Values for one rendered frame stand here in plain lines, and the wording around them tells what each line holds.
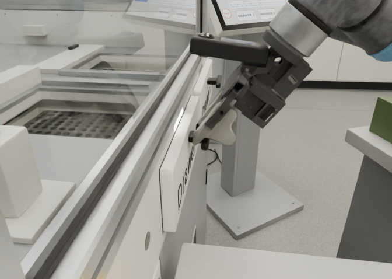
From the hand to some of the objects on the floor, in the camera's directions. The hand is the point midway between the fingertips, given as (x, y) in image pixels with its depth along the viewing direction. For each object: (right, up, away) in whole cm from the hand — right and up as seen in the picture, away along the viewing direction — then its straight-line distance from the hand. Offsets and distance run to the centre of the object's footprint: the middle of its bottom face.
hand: (196, 131), depth 55 cm
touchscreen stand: (+26, -38, +129) cm, 137 cm away
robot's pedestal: (+60, -71, +62) cm, 112 cm away
